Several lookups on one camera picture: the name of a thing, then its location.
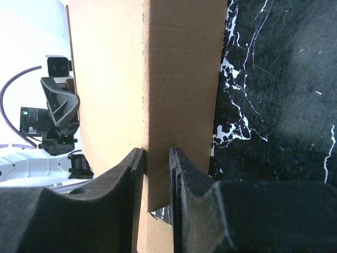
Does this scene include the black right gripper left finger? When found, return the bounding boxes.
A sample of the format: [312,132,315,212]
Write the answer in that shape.
[1,148,144,252]

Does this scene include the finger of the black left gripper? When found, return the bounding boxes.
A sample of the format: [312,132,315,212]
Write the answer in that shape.
[41,76,80,135]

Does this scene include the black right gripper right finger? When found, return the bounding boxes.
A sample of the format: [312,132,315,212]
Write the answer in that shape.
[169,148,336,252]

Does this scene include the cardboard box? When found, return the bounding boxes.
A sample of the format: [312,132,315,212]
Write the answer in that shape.
[66,1,227,252]

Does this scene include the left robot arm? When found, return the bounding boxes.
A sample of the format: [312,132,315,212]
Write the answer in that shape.
[1,77,94,192]

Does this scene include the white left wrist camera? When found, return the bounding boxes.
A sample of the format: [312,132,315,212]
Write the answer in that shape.
[47,55,73,77]

